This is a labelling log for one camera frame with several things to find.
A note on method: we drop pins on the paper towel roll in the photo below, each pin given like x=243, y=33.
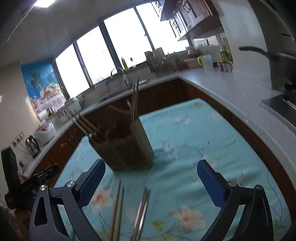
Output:
x=43, y=116

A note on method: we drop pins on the person's left hand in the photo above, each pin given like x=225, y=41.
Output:
x=23, y=214

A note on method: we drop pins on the small lidded pot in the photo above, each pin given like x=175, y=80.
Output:
x=63, y=114

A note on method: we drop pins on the wall socket strip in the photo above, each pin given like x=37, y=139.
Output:
x=18, y=139

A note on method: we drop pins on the yellow dish soap bottle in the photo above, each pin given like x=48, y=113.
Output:
x=125, y=64

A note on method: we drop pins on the steel electric kettle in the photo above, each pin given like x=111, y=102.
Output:
x=32, y=146

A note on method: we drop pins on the chrome sink faucet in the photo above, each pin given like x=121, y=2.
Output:
x=124, y=78

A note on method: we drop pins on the gas stove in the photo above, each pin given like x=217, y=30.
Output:
x=277, y=104

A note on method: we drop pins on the small wall socket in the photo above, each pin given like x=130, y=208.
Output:
x=204, y=42

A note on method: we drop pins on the row of spice jars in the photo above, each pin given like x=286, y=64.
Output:
x=225, y=67

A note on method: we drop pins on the wooden base cabinets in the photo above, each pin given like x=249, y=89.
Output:
x=166, y=92

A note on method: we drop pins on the grey kitchen counter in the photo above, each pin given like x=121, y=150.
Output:
x=231, y=92

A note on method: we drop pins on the wooden upper cabinets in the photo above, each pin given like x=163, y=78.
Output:
x=185, y=14

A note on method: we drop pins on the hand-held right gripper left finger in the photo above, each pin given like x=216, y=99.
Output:
x=92, y=183

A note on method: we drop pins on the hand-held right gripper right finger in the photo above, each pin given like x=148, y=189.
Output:
x=210, y=183

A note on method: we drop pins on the pink plastic container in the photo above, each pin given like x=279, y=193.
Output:
x=192, y=63

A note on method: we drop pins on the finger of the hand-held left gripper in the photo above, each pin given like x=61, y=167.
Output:
x=49, y=170

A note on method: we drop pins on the white and red rice cooker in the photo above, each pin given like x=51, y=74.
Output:
x=46, y=133

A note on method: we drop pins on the fruit and palm wall poster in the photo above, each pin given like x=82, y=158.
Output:
x=39, y=78

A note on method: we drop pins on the ceiling light panel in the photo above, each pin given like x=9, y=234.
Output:
x=44, y=2

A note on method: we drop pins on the wooden utensil holder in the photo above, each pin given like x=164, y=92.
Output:
x=124, y=150

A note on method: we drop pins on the white dish cloth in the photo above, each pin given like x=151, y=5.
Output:
x=102, y=89

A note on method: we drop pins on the black wok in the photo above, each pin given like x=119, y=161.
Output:
x=254, y=49

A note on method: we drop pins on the pink lidded pot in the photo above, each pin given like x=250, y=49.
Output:
x=194, y=52

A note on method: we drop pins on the white cooking pot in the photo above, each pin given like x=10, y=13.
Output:
x=72, y=105

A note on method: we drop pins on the yellow cooking oil bottle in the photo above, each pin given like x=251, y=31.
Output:
x=223, y=54

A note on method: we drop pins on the floral turquoise tablecloth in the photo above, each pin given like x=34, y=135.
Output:
x=185, y=162

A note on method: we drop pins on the small clear bottle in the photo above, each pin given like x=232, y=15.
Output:
x=133, y=63

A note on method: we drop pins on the wooden cutting board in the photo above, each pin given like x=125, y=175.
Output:
x=154, y=60

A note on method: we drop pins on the large kitchen window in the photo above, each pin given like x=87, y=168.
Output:
x=120, y=39

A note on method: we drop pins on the person's left forearm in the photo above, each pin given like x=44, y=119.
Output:
x=7, y=222

